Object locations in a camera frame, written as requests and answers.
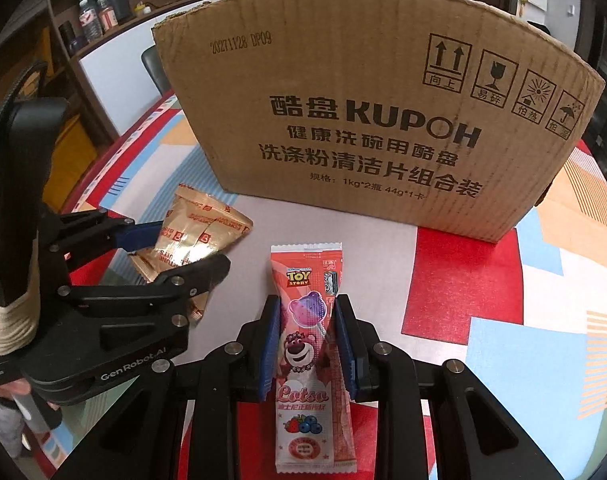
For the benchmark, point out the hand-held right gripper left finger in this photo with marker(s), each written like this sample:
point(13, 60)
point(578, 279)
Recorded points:
point(268, 355)

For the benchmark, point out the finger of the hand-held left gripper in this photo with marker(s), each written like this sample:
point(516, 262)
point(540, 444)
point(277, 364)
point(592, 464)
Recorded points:
point(138, 237)
point(198, 275)

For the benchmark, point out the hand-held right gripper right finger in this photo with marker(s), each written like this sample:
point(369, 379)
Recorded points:
point(346, 355)

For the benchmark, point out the red pink lollipop packet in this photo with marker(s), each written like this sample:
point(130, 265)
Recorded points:
point(308, 345)

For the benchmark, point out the gold foil snack packet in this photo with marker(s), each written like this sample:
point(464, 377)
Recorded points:
point(198, 230)

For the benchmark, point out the brown cardboard box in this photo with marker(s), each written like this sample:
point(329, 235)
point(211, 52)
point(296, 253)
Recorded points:
point(383, 110)

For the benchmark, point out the person's left hand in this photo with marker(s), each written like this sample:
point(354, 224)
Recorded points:
point(8, 395)

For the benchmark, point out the white lower cabinets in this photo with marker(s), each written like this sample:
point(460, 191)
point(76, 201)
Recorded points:
point(113, 90)

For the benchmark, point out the grey dining chair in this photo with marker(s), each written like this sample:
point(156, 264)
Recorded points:
point(156, 67)

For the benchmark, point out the dark bottle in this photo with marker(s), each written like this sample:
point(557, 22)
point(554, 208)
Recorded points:
point(69, 40)

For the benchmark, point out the clear bottle red label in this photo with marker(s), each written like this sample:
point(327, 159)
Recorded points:
point(89, 22)
point(107, 14)

